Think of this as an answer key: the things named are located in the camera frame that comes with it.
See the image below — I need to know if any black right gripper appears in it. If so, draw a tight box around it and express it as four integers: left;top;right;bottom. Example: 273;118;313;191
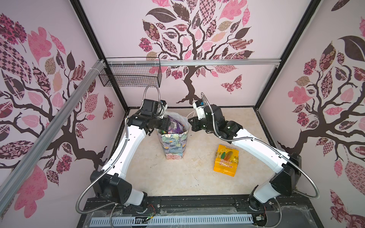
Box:
187;115;217;135

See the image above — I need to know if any floral white paper bag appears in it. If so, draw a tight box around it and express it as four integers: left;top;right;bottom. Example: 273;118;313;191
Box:
157;112;190;160

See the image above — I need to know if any yellow snack packet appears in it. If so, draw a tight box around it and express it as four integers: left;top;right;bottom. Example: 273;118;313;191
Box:
213;145;239;177

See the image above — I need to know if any purple Fox's candy packet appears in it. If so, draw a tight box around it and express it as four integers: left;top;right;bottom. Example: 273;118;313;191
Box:
167;116;184;134

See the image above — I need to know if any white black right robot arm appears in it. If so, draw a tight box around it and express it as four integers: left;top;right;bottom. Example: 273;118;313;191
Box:
188;100;301;211

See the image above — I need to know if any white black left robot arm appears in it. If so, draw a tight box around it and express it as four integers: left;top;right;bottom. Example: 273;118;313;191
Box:
90;111;171;206

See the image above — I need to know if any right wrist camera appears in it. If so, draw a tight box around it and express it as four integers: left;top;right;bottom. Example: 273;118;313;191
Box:
193;99;206;120

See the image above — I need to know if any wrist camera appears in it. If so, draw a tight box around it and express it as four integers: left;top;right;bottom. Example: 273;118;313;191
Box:
158;100;167;116
193;99;206;120

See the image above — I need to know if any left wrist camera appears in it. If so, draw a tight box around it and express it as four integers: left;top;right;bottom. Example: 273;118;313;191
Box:
158;100;167;116

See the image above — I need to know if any black wire basket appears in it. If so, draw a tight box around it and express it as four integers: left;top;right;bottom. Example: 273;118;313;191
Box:
99;57;162;87

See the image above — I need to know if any rear aluminium rail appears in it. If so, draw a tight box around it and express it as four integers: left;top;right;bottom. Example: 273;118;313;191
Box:
107;58;281;67

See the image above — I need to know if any aluminium rail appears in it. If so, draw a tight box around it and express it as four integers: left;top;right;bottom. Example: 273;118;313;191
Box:
1;59;106;213
107;58;281;67

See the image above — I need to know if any white slotted cable duct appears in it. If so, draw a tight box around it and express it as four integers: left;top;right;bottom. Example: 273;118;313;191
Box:
88;214;254;228

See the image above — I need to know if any left metal cable conduit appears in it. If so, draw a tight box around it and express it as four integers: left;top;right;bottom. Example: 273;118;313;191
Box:
75;84;162;215

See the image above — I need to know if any metal cable conduit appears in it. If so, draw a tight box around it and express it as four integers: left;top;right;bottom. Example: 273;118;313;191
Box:
75;84;162;215
200;92;320;228

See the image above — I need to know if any black base frame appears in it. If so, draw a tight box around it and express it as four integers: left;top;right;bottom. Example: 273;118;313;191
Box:
77;194;323;228

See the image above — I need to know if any right metal cable conduit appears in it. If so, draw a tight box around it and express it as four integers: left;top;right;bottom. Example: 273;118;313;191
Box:
200;92;320;228

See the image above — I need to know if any left aluminium rail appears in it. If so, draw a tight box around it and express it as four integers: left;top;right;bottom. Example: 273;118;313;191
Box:
1;59;106;213

